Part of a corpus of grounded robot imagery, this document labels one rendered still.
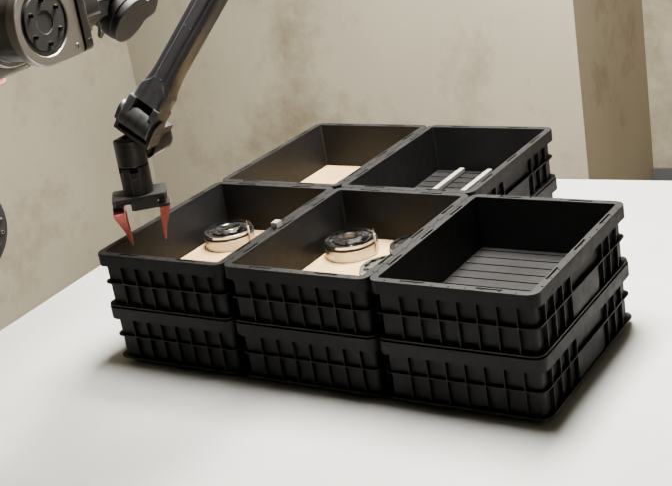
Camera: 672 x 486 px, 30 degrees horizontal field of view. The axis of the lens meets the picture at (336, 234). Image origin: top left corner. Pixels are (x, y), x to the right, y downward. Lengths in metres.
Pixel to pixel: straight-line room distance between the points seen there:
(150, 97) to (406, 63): 2.14
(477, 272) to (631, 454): 0.51
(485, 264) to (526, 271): 0.09
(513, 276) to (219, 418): 0.57
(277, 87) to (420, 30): 0.63
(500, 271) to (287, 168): 0.77
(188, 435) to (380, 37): 2.42
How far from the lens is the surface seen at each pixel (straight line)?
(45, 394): 2.44
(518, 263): 2.29
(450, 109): 4.30
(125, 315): 2.42
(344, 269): 2.36
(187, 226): 2.58
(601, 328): 2.18
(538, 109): 4.19
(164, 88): 2.27
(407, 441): 2.02
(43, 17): 1.78
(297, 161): 2.89
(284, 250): 2.34
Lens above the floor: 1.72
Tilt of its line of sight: 20 degrees down
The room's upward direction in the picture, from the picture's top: 10 degrees counter-clockwise
